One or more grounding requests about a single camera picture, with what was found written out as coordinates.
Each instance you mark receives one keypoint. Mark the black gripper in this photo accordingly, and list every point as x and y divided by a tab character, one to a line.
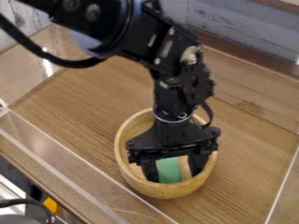
168	141

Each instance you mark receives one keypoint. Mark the green rectangular block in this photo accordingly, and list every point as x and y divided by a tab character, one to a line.
168	170

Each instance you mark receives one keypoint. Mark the brown wooden bowl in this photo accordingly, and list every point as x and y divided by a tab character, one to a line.
162	191

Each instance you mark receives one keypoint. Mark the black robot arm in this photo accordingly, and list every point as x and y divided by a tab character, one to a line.
131	28

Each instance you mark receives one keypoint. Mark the clear acrylic front barrier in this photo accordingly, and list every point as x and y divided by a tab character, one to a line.
62	146

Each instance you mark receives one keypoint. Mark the yellow label sticker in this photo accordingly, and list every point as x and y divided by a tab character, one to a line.
51	204

